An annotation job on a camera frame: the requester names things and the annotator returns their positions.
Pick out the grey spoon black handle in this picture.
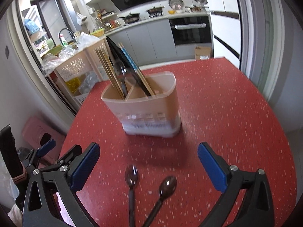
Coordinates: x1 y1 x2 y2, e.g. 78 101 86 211
114 61 128 98

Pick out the clear spoon black handle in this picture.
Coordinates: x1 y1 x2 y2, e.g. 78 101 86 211
106 37 148 95

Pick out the clear grey spoon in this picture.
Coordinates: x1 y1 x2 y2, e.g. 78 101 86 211
124 165 139 226

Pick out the person's left hand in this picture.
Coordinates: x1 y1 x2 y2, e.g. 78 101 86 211
1 124 27 185

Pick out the pink utensil holder caddy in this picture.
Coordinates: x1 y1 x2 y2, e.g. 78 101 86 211
101 71 181 137

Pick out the cardboard box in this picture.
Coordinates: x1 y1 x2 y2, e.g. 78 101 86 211
194 46 212 60

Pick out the beige perforated storage cart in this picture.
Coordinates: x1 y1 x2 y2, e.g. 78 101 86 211
43 34 109 110

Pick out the black wok on stove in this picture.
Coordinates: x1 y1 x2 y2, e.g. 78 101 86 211
119 13 140 25

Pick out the brown pot on stove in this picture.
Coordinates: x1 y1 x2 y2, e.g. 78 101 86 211
146 6 164 18

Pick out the blue patterned wooden chopstick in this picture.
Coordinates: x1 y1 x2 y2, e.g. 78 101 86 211
118 43 155 96

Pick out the white refrigerator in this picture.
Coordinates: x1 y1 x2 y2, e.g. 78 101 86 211
207 0 241 69

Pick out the dark brown spoon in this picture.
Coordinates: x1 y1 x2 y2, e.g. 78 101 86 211
142 175 177 227

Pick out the green basket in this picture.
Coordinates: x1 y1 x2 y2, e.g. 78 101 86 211
90 29 105 37

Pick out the pink plastic stool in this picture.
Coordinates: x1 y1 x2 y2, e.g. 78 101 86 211
22 116 65 165

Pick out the black kitchen faucet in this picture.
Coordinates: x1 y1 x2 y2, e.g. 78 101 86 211
58 28 78 44

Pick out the black built-in oven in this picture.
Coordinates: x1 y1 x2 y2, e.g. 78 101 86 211
169 16 212 46

